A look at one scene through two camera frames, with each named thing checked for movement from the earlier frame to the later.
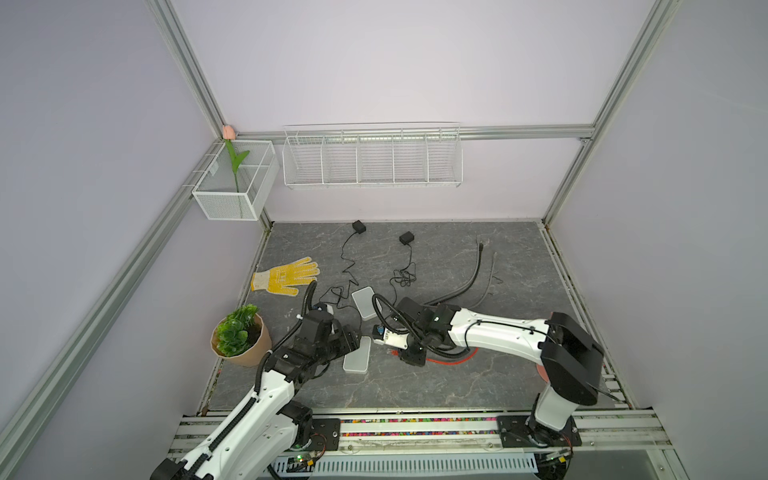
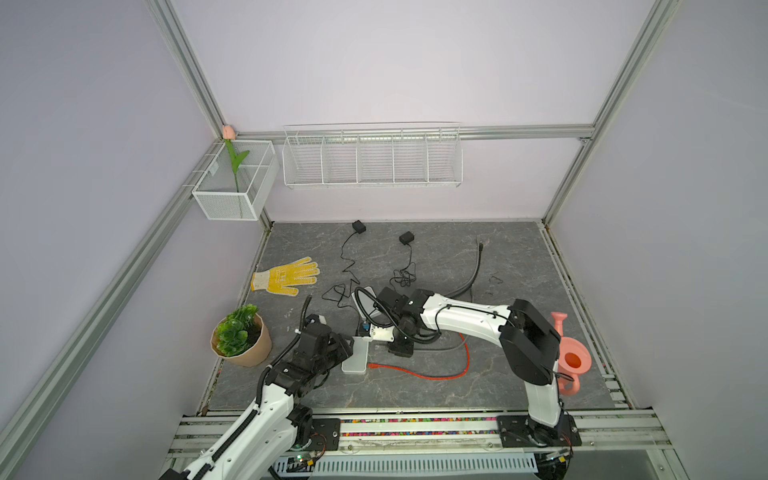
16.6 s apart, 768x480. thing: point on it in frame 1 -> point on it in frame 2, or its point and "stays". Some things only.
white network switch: [363, 299] stays
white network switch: [358, 360] stays
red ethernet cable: [395, 352] -> [447, 376]
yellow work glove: [282, 279] stays
